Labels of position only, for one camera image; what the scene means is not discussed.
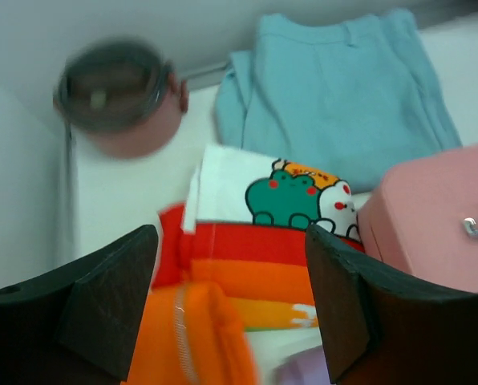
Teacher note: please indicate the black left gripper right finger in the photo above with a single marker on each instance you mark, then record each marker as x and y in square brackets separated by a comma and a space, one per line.
[380, 325]

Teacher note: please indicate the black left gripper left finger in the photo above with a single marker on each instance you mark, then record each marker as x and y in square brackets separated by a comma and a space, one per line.
[79, 323]

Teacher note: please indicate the purple shorts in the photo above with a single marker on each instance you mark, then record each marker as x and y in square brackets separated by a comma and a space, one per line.
[303, 368]

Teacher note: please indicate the pink jewelry box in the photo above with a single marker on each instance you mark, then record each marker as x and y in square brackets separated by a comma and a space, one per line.
[423, 219]

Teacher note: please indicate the light blue trousers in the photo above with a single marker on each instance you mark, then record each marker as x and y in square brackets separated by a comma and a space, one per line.
[353, 99]

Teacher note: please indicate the orange folded jacket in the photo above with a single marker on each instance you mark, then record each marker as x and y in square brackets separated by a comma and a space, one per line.
[191, 334]

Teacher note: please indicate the frog print folded shirt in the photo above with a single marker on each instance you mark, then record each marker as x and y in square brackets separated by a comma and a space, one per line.
[243, 227]

